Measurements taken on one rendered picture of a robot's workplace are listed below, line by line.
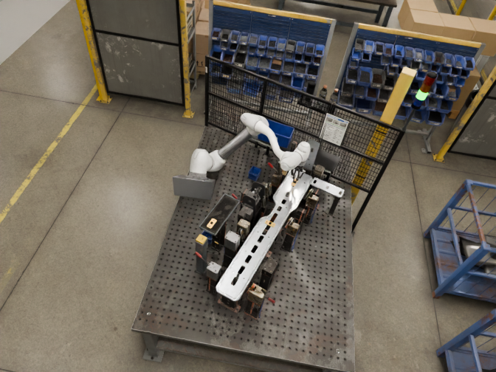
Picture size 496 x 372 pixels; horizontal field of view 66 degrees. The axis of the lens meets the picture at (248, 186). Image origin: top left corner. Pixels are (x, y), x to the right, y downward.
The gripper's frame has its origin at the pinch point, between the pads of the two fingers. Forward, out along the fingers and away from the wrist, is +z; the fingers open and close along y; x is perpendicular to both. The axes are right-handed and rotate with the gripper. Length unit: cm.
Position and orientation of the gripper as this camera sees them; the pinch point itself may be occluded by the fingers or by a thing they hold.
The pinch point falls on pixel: (295, 178)
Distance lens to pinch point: 331.8
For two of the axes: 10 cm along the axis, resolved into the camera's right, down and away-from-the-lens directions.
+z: -0.9, 6.5, 7.6
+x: 4.7, -6.4, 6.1
